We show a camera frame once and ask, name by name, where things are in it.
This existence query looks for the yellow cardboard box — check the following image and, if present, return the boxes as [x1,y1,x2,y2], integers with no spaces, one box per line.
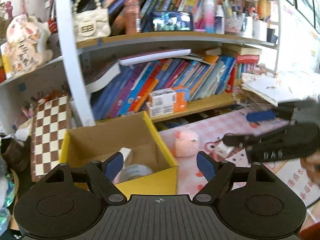
[59,112,178,197]

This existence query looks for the white quilted handbag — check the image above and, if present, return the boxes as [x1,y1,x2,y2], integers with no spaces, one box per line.
[73,0,111,43]

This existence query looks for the lower orange white carton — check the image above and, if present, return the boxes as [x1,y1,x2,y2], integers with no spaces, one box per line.
[146,101,188,118]

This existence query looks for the white shelf post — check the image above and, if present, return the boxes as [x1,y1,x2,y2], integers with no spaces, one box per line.
[55,0,95,126]

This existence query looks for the stack of papers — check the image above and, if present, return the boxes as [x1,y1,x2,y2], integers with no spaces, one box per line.
[241,72,319,107]

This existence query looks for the pink plush pig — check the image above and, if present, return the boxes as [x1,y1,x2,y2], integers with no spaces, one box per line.
[172,129,200,158]

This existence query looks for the row of leaning books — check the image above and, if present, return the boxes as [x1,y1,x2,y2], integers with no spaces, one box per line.
[85,53,259,121]

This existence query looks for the brown white checkerboard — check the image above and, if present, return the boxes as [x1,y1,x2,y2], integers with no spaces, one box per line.
[30,95,70,182]

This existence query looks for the upper orange white carton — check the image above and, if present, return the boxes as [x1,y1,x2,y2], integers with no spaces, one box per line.
[148,86,190,107]

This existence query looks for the orange white carton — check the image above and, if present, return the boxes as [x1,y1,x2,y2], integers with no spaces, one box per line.
[146,101,188,118]
[148,86,190,107]

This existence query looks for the pink spray bottle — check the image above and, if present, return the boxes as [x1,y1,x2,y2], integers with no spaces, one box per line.
[124,0,141,34]

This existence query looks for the pink cartoon desk mat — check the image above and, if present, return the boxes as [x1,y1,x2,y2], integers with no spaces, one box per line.
[156,108,319,229]

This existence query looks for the white plush rabbit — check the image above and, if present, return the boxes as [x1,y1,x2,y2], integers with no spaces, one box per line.
[2,14,53,76]

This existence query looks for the white foam block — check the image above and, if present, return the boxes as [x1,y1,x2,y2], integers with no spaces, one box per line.
[119,147,132,168]

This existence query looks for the wooden bookshelf board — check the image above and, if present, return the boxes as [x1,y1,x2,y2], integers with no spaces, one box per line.
[97,91,237,124]

